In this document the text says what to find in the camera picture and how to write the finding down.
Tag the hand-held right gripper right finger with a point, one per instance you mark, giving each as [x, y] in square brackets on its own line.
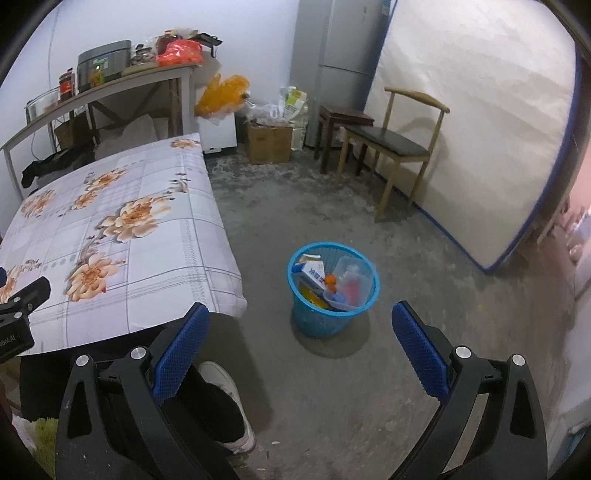
[422, 350]

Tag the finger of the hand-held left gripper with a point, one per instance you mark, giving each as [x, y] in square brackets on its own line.
[32, 295]

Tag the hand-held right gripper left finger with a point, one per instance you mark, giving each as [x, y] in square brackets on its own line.
[180, 350]

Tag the blue plastic waste basket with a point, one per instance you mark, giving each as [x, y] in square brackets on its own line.
[318, 318]

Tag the blue and white carton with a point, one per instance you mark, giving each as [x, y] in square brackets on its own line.
[311, 274]

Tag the person's white shoe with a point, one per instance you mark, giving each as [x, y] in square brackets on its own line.
[226, 381]

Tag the table with floral tablecloth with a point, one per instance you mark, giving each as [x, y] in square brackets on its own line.
[161, 258]

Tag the beige fluffy cloth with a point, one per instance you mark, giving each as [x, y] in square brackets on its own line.
[39, 438]

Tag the black bag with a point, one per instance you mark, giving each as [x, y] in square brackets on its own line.
[57, 164]

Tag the small brown box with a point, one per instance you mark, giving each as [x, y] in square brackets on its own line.
[64, 134]

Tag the clear glass container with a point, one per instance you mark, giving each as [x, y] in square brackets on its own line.
[42, 104]

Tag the wooden chair with dark seat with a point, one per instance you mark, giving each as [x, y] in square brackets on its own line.
[392, 141]

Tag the red jar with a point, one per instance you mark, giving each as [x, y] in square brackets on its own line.
[66, 85]

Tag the white cabinet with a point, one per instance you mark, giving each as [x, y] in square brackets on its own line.
[219, 134]

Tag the cardboard box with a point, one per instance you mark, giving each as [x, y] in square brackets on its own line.
[268, 143]

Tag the beige mattress with blue edge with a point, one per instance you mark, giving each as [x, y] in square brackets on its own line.
[471, 129]

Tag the grey side table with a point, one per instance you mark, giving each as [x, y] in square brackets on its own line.
[115, 83]

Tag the grey rice cooker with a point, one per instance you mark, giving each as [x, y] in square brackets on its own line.
[104, 60]

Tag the dark wooden stool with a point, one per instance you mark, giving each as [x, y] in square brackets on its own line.
[346, 115]

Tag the yellow plastic bag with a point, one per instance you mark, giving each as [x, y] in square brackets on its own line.
[221, 94]

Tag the pile of clear plastic bags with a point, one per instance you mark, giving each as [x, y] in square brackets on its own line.
[277, 108]

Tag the dark glass jars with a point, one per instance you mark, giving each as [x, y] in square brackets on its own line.
[143, 55]

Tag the orange-red plastic bag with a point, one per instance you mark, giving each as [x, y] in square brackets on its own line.
[181, 53]

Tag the black tray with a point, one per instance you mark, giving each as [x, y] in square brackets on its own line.
[207, 40]

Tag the grey refrigerator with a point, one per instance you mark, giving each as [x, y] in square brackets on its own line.
[339, 50]

